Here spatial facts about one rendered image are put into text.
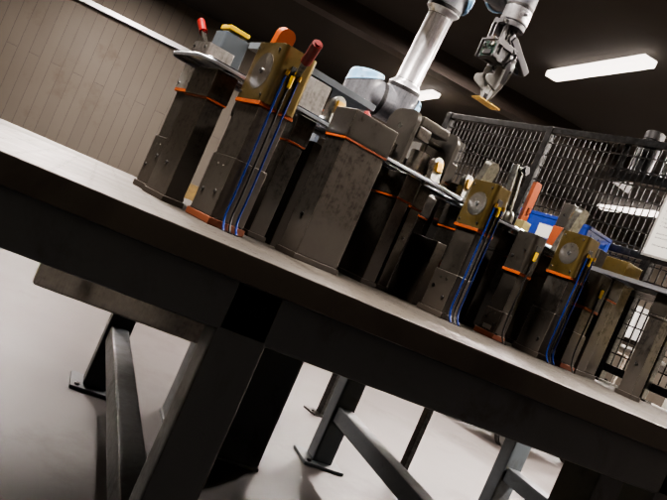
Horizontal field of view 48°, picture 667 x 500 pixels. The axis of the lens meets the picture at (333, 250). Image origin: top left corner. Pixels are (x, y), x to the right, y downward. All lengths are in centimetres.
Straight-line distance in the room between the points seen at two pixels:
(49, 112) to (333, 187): 900
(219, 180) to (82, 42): 910
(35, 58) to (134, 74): 122
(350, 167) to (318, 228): 14
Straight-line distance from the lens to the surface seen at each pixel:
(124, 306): 133
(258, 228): 164
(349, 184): 156
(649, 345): 214
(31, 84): 1045
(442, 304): 180
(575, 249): 206
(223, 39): 195
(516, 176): 240
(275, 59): 142
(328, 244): 156
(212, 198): 140
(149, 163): 176
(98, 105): 1040
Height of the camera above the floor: 76
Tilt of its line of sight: level
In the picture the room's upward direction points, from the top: 24 degrees clockwise
